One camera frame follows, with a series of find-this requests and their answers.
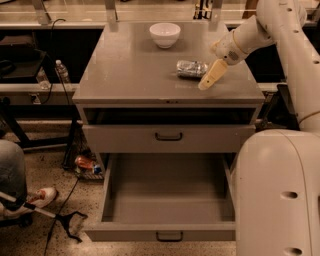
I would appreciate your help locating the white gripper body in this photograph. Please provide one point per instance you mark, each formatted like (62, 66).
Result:
(227, 48)

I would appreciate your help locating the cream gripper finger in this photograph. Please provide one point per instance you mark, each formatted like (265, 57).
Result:
(214, 48)
(213, 74)

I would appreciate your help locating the silver blue redbull can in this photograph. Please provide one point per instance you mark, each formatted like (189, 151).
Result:
(191, 69)

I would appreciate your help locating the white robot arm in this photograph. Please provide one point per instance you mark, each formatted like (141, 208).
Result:
(277, 171)

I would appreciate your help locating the grey drawer cabinet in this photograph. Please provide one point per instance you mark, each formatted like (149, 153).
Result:
(129, 80)

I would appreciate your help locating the closed grey upper drawer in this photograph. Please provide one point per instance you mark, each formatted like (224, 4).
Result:
(167, 138)

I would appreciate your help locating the open grey lower drawer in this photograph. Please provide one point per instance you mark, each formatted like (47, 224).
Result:
(165, 198)

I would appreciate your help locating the white ceramic bowl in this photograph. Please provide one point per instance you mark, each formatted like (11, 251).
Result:
(164, 35)

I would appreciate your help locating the black office chair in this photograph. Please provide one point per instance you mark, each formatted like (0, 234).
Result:
(277, 111)

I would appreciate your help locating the clear plastic water bottle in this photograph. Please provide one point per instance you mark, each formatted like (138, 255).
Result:
(62, 72)

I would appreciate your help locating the orange snack bag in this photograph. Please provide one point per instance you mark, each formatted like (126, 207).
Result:
(87, 164)

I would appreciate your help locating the black reacher grabber tool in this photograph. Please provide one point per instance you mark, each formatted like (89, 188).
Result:
(63, 219)

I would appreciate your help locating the white red sneaker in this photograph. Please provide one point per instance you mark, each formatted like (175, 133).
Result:
(41, 198)

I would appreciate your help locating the person's jeans leg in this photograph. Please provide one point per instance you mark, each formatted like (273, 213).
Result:
(12, 170)

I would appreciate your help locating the black table leg frame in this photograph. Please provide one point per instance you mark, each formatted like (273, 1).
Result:
(11, 113)

